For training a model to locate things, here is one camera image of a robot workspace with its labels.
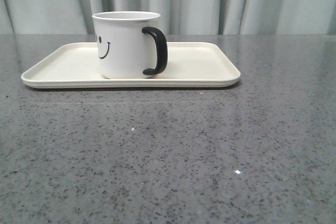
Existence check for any pale grey-green curtain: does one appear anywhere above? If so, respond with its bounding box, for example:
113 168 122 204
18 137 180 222
1 0 335 35

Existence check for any cream rectangular plastic tray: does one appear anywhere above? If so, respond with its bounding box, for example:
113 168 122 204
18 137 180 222
21 42 240 89

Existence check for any white smiley mug black handle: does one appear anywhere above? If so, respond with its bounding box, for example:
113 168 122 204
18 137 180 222
92 11 168 79

